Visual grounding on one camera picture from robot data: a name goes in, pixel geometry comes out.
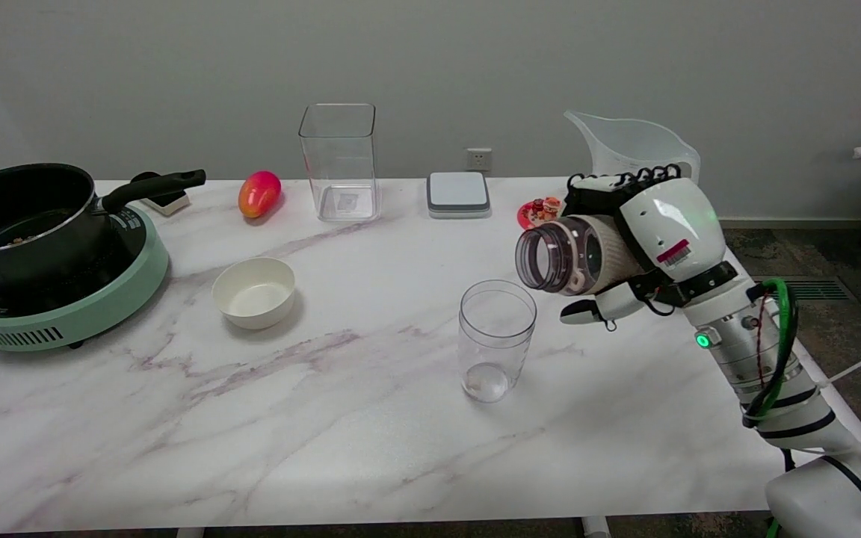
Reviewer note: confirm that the green induction cooker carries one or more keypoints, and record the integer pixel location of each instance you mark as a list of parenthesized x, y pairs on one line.
[(87, 306)]

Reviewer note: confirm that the clear square storage container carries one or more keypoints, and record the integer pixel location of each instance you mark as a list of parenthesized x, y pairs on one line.
[(341, 164)]

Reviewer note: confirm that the clear plastic measuring cup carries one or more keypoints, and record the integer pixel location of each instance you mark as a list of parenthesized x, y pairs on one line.
[(496, 351)]

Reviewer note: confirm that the small red plate with toys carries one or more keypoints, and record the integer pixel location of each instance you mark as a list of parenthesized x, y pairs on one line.
[(539, 213)]

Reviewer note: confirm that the clear jar with candies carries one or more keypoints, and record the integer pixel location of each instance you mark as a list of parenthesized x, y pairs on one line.
[(587, 254)]

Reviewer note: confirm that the white grey kitchen scale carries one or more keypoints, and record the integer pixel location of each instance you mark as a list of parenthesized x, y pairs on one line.
[(458, 193)]

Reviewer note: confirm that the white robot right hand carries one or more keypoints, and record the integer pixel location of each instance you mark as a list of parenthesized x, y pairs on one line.
[(673, 224)]

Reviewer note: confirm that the white power strip with plug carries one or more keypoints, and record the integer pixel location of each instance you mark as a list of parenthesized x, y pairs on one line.
[(169, 202)]

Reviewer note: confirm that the red orange toy mango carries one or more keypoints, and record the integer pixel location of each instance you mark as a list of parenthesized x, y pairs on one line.
[(258, 194)]

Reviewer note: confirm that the floor vent grille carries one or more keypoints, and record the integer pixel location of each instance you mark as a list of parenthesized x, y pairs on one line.
[(812, 288)]

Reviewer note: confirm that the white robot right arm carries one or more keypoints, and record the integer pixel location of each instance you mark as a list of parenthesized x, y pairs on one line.
[(797, 418)]

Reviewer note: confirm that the white table leg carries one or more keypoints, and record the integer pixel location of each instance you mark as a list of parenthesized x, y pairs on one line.
[(190, 533), (595, 527)]

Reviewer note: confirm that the translucent plastic measuring jug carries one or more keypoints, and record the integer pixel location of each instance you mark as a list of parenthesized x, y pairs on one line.
[(625, 146)]

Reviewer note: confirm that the white wall socket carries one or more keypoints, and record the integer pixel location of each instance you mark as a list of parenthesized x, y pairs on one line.
[(479, 158)]

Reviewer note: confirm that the white round bowl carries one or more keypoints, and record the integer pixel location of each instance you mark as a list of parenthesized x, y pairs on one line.
[(254, 293)]

